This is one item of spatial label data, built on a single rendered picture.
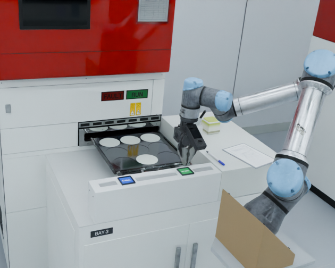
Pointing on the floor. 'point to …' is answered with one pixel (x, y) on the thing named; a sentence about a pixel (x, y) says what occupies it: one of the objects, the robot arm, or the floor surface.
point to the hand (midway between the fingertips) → (186, 163)
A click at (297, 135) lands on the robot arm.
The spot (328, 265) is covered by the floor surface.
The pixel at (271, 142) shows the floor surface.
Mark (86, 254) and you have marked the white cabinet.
